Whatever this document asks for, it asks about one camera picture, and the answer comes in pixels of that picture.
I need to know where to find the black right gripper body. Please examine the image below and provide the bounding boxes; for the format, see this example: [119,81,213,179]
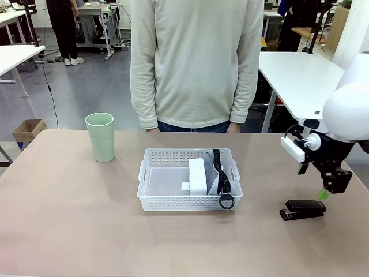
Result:
[293,134,354,174]

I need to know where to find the black stapler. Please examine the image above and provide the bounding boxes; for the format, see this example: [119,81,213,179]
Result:
[278,199,327,222]

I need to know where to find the pale green plastic cup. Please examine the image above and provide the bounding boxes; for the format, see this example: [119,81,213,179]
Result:
[85,113,116,163]

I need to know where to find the person's left forearm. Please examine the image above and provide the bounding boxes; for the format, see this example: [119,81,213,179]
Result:
[229,69,259,125]

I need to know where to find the person's right forearm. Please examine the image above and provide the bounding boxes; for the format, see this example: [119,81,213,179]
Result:
[130,69,159,130]

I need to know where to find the white perforated plastic basket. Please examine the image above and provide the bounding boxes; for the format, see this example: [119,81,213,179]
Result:
[137,148,243,212]

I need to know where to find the large white table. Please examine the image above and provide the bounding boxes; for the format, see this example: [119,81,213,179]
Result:
[258,51,347,133]

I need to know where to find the white power adapter box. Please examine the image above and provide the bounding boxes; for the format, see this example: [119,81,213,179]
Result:
[180,158,209,194]

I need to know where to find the black stand pole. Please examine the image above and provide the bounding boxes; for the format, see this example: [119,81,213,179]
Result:
[307,0,332,55]

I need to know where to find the tall cardboard box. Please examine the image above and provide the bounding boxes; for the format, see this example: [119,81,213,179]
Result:
[327,5,351,53]

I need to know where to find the wooden workbench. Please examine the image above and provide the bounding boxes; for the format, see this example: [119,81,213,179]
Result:
[291,26,332,44]

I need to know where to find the bystander in dark jacket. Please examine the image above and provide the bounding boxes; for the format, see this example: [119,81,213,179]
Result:
[278,0,303,53]

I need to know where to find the person in cream sweater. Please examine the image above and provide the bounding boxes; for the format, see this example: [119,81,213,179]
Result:
[130,0,265,133]

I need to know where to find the bystander in black clothes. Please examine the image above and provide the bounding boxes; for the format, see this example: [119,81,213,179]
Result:
[46,0,84,66]

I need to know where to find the small cardboard box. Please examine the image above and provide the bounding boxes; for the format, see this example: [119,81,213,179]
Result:
[12,119,48,142]

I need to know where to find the white table with metal legs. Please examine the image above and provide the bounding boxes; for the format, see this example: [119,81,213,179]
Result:
[0,44,46,99]

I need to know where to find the black tripod pole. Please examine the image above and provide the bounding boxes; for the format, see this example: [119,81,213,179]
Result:
[20,0,46,64]

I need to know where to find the white desk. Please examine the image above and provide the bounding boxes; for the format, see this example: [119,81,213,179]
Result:
[0,10,37,44]

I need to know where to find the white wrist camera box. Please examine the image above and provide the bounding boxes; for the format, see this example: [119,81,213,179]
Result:
[281,133,321,162]

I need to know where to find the black camera cable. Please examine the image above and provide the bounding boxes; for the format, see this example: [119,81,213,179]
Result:
[284,124,305,140]

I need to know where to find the black floor cable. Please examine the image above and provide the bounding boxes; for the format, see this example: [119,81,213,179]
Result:
[40,54,59,130]

